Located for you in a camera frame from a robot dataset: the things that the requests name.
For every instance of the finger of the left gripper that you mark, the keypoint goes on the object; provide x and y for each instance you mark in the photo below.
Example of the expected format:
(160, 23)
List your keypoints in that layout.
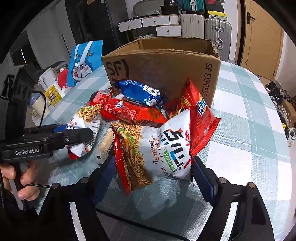
(42, 131)
(67, 137)

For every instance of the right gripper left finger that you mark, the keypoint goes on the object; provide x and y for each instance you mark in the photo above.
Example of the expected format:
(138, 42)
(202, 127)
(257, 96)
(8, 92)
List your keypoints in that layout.
(71, 213)

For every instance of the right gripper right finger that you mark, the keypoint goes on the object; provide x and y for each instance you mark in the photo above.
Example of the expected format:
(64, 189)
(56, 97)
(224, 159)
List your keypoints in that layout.
(251, 220)

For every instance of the clear sandwich cake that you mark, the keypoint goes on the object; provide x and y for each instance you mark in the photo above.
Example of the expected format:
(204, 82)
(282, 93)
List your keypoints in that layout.
(104, 147)

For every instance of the red white snack pack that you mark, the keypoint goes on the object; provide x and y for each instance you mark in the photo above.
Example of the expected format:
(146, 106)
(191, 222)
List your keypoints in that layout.
(101, 96)

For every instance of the red Oreo pack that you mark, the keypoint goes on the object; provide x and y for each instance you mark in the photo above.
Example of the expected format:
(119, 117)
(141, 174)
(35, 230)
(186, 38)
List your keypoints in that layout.
(116, 109)

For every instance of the white noodle snack bag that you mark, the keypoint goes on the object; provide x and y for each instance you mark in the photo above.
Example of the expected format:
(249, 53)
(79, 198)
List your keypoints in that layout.
(145, 154)

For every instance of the blue Oreo pack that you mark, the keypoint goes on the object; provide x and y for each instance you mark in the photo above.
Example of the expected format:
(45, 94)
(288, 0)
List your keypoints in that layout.
(140, 93)

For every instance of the red snack bag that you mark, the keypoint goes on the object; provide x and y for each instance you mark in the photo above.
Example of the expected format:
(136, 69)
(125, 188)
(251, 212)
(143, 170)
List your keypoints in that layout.
(203, 123)

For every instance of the person's left hand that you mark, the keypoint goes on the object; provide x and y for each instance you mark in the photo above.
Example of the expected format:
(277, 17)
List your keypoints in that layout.
(29, 193)

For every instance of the yellow small box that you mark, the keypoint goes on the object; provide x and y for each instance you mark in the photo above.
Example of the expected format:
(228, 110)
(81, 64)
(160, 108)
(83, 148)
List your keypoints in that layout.
(53, 94)

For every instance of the blue Doraemon gift bag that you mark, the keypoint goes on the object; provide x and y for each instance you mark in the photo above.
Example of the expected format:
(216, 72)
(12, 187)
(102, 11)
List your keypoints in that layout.
(85, 59)

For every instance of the black refrigerator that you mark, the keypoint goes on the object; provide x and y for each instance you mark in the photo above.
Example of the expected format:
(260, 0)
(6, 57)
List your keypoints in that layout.
(97, 20)

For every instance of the SF Express cardboard box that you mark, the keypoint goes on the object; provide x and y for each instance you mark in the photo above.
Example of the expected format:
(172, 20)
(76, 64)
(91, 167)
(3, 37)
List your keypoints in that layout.
(165, 63)

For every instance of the white drawer desk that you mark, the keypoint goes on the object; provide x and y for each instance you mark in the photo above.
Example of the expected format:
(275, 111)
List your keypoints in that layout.
(165, 25)

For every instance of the beige suitcase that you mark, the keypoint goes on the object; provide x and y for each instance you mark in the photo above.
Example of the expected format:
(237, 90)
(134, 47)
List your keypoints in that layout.
(192, 25)

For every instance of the teal suitcase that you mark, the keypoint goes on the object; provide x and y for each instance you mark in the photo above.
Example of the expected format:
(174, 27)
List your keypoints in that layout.
(191, 5)

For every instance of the wooden door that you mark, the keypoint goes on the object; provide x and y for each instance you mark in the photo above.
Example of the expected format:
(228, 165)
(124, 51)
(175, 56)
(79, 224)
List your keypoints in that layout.
(263, 41)

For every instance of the silver aluminium suitcase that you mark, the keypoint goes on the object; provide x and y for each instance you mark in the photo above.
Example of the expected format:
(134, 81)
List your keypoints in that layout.
(219, 32)

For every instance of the yellow black shoebox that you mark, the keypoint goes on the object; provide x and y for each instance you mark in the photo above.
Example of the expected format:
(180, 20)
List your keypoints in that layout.
(217, 15)

